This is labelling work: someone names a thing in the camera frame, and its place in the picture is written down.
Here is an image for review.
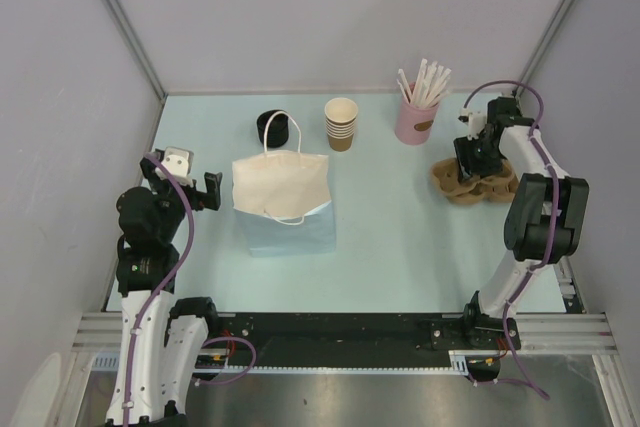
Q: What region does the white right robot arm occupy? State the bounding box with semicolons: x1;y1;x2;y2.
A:
454;97;589;348

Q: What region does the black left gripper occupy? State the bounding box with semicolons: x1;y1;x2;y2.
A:
141;160;220;241

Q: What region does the light blue paper bag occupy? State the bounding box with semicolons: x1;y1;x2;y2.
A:
232;143;337;258

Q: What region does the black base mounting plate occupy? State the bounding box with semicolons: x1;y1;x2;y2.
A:
204;313;521;370

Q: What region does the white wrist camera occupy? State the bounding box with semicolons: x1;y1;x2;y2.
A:
458;108;487;140
161;147;194;187

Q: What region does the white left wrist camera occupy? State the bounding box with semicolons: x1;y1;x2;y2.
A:
161;147;194;187

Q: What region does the pink straw holder cup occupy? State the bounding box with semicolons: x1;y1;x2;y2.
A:
395;94;439;145

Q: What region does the stack of black lids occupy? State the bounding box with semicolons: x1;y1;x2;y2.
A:
256;110;289;148

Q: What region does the aluminium frame rail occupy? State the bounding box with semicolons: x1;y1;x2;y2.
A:
516;314;617;355

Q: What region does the stack of brown paper cups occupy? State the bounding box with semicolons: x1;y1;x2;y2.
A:
324;97;359;152

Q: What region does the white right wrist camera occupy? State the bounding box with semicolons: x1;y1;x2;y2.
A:
458;108;487;140

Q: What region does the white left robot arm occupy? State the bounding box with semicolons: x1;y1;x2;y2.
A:
105;147;222;426

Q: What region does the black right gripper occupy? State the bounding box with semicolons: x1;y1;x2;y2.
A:
454;132;503;183

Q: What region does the brown pulp cup carrier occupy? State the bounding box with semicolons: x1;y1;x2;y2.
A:
430;157;519;206

